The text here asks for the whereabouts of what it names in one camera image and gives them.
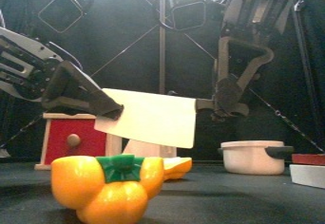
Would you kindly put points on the red wooden knife holder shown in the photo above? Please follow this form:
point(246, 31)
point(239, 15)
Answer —
point(84, 133)

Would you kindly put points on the small yellow toy pepper half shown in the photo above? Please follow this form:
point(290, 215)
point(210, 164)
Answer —
point(179, 167)

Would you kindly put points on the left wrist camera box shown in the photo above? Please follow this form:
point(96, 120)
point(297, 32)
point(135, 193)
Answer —
point(60, 12)

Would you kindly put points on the grey vertical frame pole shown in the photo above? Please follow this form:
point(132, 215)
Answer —
point(161, 60)

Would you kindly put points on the dark slanted frame leg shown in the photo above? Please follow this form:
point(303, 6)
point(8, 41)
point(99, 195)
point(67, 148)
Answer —
point(305, 69)

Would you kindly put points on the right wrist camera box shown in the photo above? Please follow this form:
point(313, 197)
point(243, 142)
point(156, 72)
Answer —
point(187, 14)

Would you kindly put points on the white blade toy cleaver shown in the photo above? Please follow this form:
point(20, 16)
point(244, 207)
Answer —
point(147, 117)

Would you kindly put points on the large yellow toy pepper half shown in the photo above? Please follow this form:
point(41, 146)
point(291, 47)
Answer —
point(84, 183)

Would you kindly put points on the red striped white toy block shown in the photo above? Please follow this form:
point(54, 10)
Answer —
point(309, 174)

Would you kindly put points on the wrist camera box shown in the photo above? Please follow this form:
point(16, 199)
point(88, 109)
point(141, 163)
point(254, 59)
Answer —
point(187, 14)
point(60, 12)

